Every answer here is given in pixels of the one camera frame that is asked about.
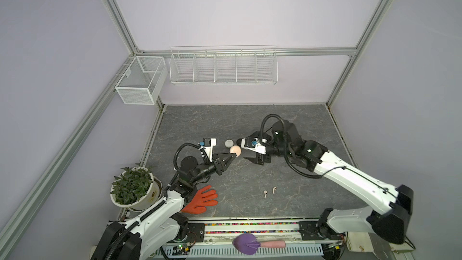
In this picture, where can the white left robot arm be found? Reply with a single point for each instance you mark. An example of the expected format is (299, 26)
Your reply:
(162, 222)

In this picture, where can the white mesh box basket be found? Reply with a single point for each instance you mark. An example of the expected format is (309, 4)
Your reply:
(142, 81)

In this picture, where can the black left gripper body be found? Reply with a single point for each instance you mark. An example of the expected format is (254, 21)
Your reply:
(216, 165)

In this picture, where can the pink round charging case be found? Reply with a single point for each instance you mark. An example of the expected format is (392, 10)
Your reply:
(235, 150)

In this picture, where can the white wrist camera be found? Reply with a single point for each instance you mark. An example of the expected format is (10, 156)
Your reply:
(206, 147)
(254, 144)

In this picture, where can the red rubber glove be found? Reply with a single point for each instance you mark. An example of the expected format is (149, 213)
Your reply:
(204, 198)

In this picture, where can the white earbud charging case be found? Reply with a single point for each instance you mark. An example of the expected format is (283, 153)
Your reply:
(229, 143)

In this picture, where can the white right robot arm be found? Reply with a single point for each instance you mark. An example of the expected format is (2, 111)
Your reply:
(389, 208)

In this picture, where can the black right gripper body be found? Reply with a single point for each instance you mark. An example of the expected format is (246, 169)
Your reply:
(272, 151)

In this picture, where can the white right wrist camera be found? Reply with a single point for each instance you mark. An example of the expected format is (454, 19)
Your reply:
(254, 144)

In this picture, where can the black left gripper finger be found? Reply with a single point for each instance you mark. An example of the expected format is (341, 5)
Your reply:
(224, 165)
(224, 157)

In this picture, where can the purple pink brush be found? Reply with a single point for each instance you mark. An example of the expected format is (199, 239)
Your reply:
(248, 244)

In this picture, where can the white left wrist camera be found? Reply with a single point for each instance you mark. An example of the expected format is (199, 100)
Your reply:
(206, 147)

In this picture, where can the white wire wall shelf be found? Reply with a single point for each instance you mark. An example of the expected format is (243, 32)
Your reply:
(201, 65)

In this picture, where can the white vented rail base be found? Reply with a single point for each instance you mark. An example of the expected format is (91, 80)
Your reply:
(205, 252)

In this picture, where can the potted green plant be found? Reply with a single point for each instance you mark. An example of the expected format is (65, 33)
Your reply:
(136, 188)

